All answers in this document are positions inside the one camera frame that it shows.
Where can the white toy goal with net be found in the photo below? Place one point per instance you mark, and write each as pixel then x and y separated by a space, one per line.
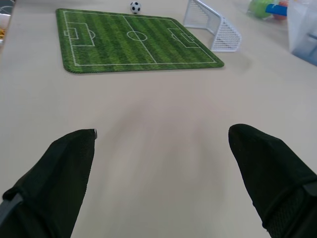
pixel 215 27

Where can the orange toy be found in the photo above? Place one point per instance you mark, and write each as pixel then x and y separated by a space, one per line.
pixel 282 10

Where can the white bowl with snacks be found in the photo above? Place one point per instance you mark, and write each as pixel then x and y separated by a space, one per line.
pixel 3 23

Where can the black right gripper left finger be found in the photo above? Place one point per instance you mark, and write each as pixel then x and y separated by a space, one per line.
pixel 52 183

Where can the blue tube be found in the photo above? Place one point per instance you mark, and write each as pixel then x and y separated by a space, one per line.
pixel 276 9

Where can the green round toy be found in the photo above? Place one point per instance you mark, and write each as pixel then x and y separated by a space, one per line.
pixel 260 8

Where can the green soccer field mat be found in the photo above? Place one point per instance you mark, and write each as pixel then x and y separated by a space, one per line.
pixel 133 41

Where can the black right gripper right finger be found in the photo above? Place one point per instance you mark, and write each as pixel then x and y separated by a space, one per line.
pixel 272 178

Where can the clear plastic storage box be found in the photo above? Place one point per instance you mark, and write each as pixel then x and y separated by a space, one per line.
pixel 303 29

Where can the small black-white soccer ball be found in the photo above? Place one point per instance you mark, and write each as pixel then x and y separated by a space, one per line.
pixel 135 7

